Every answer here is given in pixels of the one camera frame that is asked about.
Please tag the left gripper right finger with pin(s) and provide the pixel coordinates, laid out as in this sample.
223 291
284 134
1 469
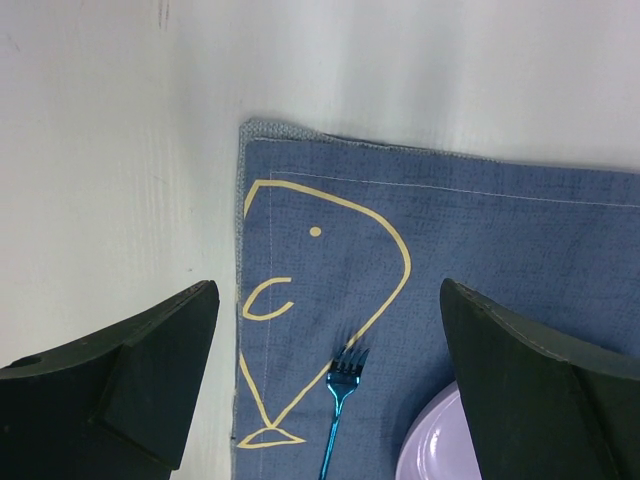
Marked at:
539 404

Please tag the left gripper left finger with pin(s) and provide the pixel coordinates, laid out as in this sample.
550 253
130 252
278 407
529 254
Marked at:
115 404

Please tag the purple plastic plate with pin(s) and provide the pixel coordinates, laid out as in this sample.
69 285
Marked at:
438 445

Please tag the blue metallic fork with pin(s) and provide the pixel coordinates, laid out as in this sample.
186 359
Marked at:
342 380

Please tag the blue fish-print cloth placemat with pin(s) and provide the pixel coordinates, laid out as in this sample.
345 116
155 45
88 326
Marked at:
342 241

